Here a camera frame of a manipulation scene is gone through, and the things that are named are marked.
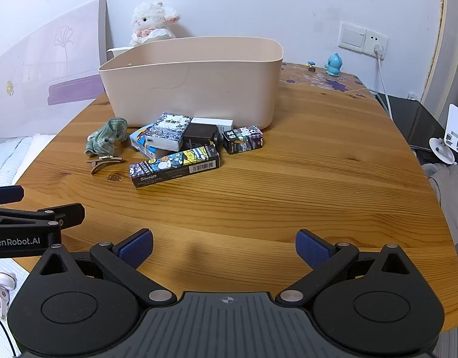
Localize blue cartoon figurine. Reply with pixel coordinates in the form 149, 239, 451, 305
324, 53, 343, 77

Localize white wall switch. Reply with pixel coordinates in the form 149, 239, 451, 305
339, 21, 368, 54

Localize small cartoon print box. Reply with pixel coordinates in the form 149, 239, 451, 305
222, 125, 264, 155

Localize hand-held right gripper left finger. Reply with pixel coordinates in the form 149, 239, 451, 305
29, 229, 178, 308

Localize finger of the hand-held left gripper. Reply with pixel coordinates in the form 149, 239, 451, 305
0, 185, 24, 207
0, 203, 86, 232

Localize white bedding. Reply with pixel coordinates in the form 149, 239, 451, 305
0, 133, 58, 188

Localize white wall socket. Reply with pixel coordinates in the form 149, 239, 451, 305
363, 29, 388, 59

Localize purple floral table mat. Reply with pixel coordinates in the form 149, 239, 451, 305
279, 61, 375, 100

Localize light wooden frame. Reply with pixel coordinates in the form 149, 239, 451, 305
421, 0, 458, 128

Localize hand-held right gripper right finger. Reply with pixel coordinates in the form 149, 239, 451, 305
275, 229, 417, 308

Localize black laptop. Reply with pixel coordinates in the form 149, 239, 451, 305
374, 91, 454, 154

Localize black box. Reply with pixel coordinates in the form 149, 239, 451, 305
182, 123, 224, 154

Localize blue and white patterned box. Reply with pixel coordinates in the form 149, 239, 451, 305
144, 112, 193, 153

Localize blue cartoon card box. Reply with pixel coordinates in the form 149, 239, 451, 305
129, 127, 177, 159

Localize pink bed headboard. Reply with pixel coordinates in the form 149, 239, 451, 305
0, 0, 114, 139

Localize white phone stand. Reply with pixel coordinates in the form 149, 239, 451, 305
428, 104, 458, 165

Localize grey clothing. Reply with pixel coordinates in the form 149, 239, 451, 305
423, 162, 458, 277

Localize long cartoon print box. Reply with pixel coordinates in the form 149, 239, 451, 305
129, 145, 220, 190

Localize white plush sheep toy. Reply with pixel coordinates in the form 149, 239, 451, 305
129, 2, 181, 47

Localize green checkered scrunchie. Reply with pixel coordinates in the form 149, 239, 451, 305
83, 117, 129, 158

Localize beige plastic storage bin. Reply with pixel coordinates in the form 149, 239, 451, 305
98, 36, 284, 130

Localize white plug with cable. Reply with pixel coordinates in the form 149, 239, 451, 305
372, 43, 394, 121

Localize brown hair claw clip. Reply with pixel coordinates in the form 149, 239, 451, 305
86, 155, 125, 175

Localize white and red headphones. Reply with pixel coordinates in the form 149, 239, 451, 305
0, 272, 19, 320

